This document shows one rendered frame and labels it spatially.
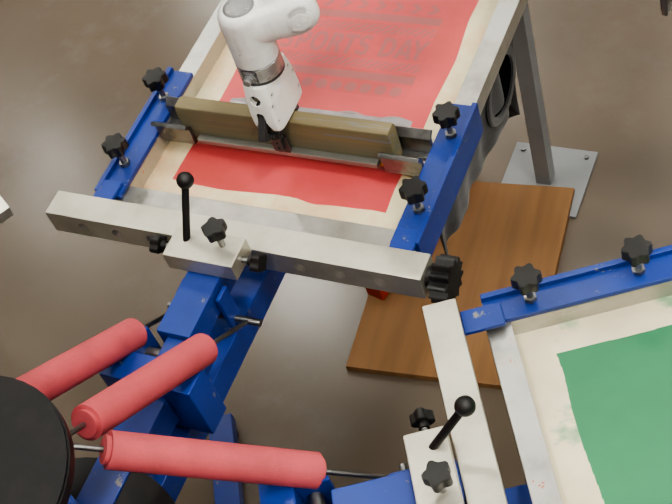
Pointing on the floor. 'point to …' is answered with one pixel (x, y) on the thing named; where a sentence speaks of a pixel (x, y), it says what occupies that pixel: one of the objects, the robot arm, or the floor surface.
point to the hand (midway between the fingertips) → (286, 131)
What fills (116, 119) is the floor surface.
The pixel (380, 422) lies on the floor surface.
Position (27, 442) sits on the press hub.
